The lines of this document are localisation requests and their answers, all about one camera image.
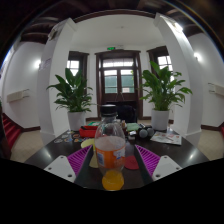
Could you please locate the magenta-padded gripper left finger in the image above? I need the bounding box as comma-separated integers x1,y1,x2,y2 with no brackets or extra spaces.
43,144,96,189

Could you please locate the red plastic tray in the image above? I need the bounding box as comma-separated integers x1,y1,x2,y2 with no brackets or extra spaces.
79,125,99,139

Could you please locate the dark wooden glazed double door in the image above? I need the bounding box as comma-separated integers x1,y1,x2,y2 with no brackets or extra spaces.
94,49,144,119

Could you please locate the dark wood framed window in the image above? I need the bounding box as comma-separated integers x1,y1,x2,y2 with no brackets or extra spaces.
66,50,90,101
146,45,174,101

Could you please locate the white printed leaflet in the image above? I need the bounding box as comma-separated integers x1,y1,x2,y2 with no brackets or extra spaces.
149,130,183,146

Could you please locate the red carpeted staircase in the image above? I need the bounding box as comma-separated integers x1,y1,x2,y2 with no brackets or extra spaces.
2,113,23,149

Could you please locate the green plant in white pot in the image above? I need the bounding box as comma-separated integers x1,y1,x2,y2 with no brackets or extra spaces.
46,68,94,132
139,60,194,132

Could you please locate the clear orange drink bottle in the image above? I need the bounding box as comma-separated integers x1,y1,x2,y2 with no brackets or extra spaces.
94,104,127,192

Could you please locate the black chair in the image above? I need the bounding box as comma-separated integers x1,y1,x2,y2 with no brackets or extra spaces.
116,103,138,124

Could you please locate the dark wooden newel post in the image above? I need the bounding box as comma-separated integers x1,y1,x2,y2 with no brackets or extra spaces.
0,99,12,160

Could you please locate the grey ball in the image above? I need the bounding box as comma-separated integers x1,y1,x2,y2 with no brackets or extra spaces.
138,128,149,140
146,126,156,138

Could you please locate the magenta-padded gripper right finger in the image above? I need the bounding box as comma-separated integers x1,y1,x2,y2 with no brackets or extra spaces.
134,144,184,187

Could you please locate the folded green cloth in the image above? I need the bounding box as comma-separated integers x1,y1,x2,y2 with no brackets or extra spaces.
125,122,143,133

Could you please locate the green and white pack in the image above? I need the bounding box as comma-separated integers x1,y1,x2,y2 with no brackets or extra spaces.
87,120,101,128

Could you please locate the flat round red coaster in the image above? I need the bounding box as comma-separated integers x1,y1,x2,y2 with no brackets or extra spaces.
124,155,140,171

